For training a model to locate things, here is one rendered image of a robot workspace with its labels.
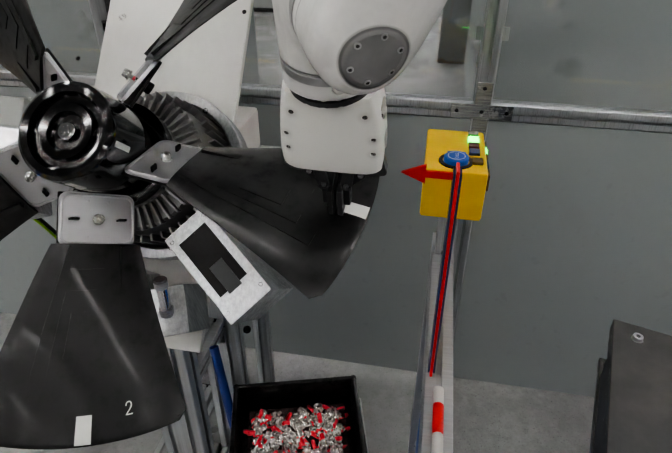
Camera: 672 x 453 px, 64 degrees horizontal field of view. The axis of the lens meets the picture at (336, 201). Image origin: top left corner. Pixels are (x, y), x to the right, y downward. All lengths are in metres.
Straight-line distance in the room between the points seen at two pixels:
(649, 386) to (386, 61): 0.48
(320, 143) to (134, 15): 0.62
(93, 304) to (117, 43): 0.51
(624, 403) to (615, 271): 1.01
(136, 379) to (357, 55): 0.50
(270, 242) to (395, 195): 0.92
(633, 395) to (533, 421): 1.27
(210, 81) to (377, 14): 0.64
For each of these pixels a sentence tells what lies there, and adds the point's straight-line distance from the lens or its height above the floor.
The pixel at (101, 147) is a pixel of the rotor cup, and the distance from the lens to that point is 0.66.
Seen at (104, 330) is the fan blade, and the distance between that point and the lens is 0.71.
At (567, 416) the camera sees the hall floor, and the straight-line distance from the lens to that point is 1.98.
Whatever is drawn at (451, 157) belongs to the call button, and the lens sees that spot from 0.89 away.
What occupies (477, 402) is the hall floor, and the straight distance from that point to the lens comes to 1.93.
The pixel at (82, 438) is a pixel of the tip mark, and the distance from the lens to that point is 0.73.
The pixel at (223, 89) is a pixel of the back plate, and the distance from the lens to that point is 0.94.
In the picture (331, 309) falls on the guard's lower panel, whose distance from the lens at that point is 1.75.
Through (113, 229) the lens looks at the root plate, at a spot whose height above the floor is 1.09.
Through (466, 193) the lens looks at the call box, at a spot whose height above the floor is 1.03.
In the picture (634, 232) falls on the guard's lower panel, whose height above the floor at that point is 0.68.
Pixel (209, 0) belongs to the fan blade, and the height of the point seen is 1.34.
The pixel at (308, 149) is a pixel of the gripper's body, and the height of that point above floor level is 1.25.
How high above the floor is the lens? 1.48
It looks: 32 degrees down
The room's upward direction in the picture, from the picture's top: straight up
